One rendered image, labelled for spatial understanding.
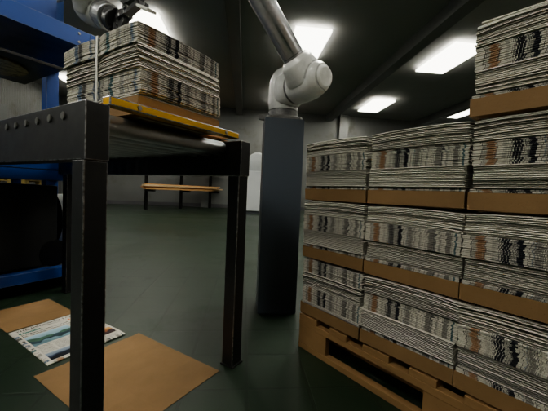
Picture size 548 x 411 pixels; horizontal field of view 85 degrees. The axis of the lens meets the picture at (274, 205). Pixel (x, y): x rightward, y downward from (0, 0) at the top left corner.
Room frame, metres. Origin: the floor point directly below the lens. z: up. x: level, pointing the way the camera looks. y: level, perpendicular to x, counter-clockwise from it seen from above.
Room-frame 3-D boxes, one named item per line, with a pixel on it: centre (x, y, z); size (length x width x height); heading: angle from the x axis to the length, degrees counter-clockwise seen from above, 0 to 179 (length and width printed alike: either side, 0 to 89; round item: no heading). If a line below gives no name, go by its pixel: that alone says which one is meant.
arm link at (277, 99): (1.62, -0.03, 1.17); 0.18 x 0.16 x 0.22; 34
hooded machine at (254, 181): (8.54, 0.48, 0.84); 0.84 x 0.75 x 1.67; 95
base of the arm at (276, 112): (1.63, -0.01, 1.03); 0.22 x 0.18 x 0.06; 96
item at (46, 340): (1.22, 0.83, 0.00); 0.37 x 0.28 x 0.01; 58
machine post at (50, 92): (2.27, 1.69, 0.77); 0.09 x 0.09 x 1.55; 58
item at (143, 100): (0.90, 0.33, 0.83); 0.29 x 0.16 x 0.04; 148
